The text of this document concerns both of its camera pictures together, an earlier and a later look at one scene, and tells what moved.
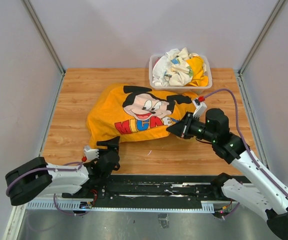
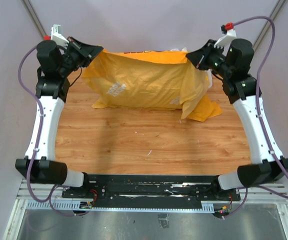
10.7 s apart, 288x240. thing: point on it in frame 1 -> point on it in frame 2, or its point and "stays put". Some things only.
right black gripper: (182, 127) -> (199, 57)
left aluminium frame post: (42, 34) stays put
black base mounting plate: (146, 188) stays put
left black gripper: (112, 144) -> (86, 51)
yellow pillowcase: (132, 113) -> (150, 79)
